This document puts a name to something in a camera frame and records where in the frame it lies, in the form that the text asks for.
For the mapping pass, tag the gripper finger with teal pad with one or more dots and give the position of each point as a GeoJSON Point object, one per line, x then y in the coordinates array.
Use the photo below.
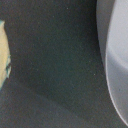
{"type": "Point", "coordinates": [5, 57]}

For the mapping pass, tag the grey pot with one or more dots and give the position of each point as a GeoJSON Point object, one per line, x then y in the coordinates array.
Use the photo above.
{"type": "Point", "coordinates": [112, 27]}

